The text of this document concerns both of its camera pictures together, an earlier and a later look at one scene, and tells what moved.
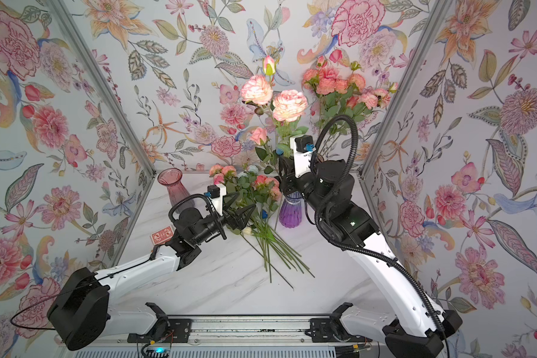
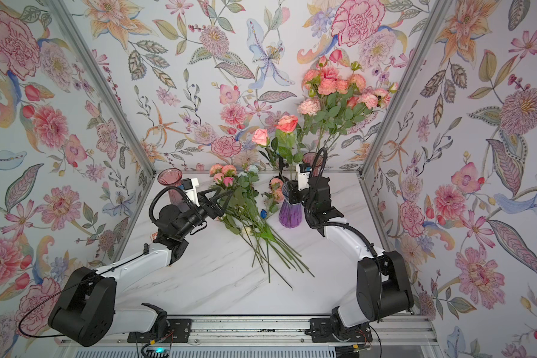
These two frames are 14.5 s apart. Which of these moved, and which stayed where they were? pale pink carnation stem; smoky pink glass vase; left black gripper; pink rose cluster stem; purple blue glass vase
Moved: pale pink carnation stem; left black gripper; pink rose cluster stem
Stayed: smoky pink glass vase; purple blue glass vase
